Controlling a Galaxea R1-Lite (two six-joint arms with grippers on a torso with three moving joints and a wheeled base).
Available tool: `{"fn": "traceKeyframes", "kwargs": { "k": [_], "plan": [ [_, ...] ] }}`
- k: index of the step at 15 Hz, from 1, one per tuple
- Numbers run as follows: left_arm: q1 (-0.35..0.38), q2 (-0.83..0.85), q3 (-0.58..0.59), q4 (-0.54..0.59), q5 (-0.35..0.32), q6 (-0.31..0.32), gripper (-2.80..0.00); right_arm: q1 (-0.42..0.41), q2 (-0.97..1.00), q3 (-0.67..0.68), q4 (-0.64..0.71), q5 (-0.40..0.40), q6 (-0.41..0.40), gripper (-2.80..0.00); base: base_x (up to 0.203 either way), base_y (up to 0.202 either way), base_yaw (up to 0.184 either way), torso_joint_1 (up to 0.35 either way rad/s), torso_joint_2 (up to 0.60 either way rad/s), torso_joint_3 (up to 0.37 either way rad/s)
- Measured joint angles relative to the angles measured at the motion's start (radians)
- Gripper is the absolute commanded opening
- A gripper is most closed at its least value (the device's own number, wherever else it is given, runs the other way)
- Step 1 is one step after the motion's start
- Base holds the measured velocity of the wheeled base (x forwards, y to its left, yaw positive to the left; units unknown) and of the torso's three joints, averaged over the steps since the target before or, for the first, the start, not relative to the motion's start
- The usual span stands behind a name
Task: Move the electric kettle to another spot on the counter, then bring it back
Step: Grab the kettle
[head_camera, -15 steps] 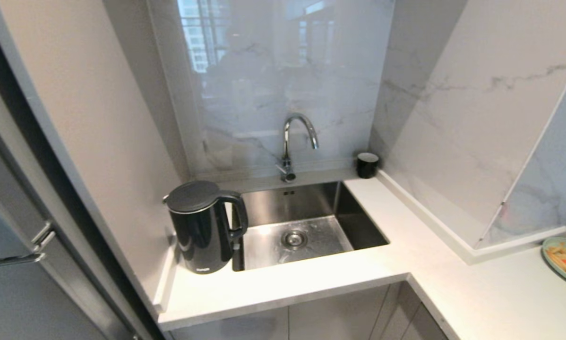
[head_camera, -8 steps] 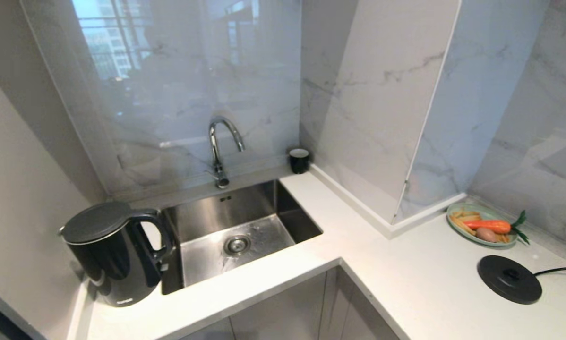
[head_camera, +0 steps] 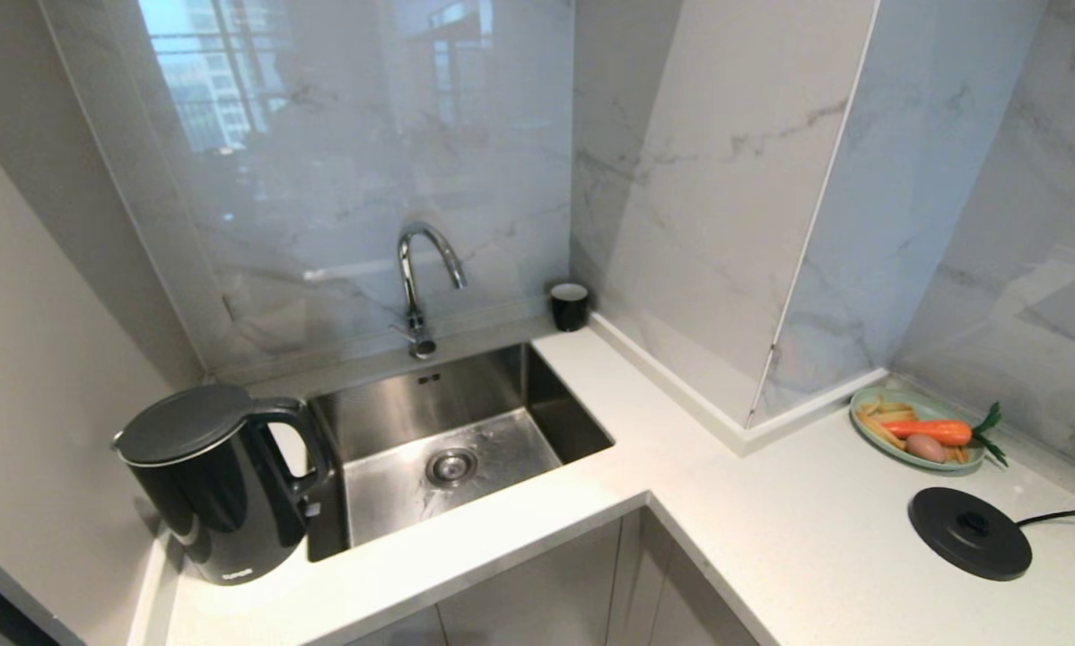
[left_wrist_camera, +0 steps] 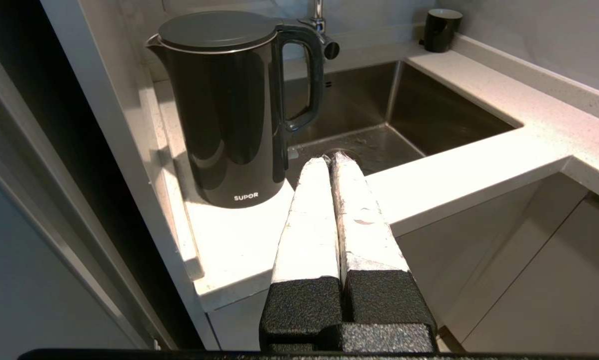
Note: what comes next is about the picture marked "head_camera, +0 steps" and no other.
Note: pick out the black electric kettle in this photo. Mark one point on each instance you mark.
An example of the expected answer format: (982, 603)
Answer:
(210, 489)

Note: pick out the black kettle base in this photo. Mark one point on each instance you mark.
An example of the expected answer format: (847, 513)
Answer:
(968, 534)

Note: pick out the black cup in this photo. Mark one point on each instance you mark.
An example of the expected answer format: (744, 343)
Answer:
(569, 309)

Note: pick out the chrome faucet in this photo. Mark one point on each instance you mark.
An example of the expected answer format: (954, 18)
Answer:
(412, 287)

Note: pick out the stainless steel sink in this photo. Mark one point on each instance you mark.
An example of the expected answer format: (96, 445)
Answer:
(466, 440)

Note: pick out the sink drain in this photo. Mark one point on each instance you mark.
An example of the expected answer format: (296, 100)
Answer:
(451, 467)

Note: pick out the grey cabinet door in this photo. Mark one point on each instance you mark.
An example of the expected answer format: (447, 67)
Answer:
(681, 597)
(537, 597)

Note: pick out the french fries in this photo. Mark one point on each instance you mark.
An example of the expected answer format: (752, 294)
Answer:
(880, 426)

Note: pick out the green plate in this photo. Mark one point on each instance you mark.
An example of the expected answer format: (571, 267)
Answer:
(919, 408)

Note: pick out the pink potato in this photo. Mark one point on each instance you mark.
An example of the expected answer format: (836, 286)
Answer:
(925, 448)

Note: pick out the orange carrot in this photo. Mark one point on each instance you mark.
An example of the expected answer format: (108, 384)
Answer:
(937, 432)

